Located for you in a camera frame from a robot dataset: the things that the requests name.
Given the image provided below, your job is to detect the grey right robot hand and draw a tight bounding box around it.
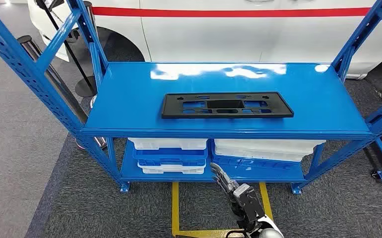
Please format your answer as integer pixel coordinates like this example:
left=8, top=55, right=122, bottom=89
left=209, top=162, right=242, bottom=195

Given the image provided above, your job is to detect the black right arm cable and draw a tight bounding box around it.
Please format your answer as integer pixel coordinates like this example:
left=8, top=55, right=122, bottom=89
left=225, top=229, right=246, bottom=238

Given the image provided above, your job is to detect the black stanchion post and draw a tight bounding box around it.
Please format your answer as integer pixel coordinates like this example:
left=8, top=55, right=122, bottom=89
left=35, top=0, right=97, bottom=98

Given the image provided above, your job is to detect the black plastic plate bracket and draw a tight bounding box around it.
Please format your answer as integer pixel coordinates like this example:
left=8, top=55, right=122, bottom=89
left=160, top=92, right=295, bottom=119

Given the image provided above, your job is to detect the chrome stanchion post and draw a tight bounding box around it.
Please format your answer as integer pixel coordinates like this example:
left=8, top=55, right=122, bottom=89
left=83, top=0, right=99, bottom=109

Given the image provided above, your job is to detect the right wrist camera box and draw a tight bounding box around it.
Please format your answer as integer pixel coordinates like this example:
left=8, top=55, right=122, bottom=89
left=233, top=183, right=266, bottom=225

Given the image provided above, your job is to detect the large blue plastic bin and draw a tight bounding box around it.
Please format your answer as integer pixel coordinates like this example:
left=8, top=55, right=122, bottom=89
left=212, top=155, right=294, bottom=171

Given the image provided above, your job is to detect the white car red stripe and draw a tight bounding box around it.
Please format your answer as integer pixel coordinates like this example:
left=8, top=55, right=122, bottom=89
left=26, top=0, right=382, bottom=81

